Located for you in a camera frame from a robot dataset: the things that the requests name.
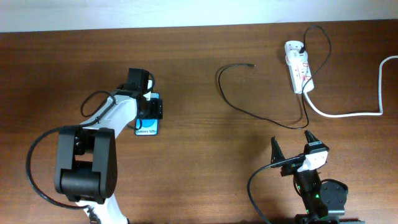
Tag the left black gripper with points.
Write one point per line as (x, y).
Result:
(157, 109)

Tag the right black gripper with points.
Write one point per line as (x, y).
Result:
(277, 155)

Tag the blue Galaxy smartphone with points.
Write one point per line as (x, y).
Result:
(146, 126)

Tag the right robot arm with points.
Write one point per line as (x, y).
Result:
(324, 200)

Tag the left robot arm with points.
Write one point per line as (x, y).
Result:
(86, 169)

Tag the white charger adapter plug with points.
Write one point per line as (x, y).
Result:
(294, 56)

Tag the white power strip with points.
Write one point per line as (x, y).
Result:
(300, 72)

